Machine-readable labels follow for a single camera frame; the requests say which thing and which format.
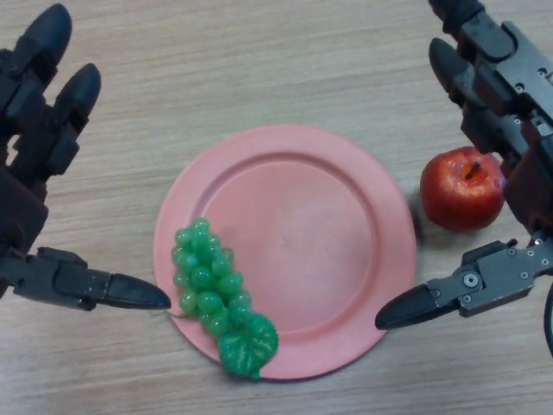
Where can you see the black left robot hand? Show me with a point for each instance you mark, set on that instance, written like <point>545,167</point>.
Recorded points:
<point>26,142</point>

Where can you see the red apple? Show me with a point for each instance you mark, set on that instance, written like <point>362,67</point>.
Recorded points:
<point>458,203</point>

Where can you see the green grapes bunch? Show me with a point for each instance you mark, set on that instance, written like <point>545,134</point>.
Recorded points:
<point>207,276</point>

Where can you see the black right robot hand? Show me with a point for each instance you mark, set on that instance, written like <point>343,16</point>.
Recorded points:
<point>533,181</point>

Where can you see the pink round plate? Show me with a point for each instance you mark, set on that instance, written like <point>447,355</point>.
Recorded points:
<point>311,242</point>

